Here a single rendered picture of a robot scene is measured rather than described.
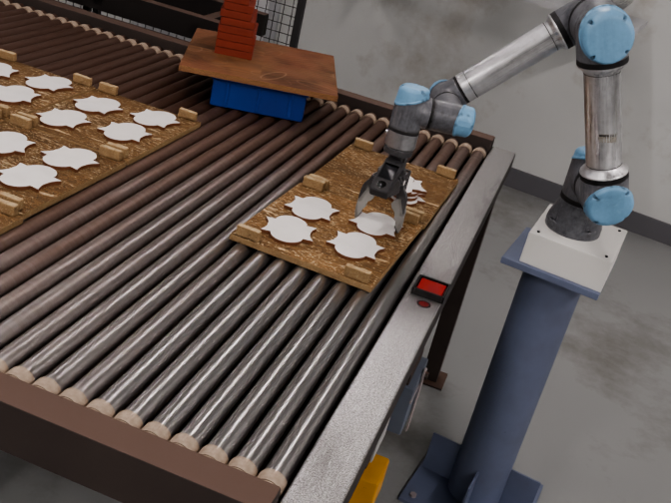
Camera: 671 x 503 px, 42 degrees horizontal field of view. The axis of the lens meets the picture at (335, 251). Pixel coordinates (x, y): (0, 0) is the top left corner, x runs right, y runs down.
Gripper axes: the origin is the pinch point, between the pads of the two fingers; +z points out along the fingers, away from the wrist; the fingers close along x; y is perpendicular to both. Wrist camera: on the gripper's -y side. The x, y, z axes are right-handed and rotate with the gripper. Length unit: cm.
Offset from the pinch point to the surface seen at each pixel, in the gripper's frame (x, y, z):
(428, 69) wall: 70, 338, 32
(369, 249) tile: -3.5, -15.1, 0.1
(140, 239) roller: 40, -44, 4
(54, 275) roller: 44, -68, 5
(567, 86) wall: -15, 331, 16
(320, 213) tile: 13.2, -5.8, -0.1
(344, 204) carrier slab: 10.9, 6.7, 0.5
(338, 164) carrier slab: 22.4, 32.0, -0.1
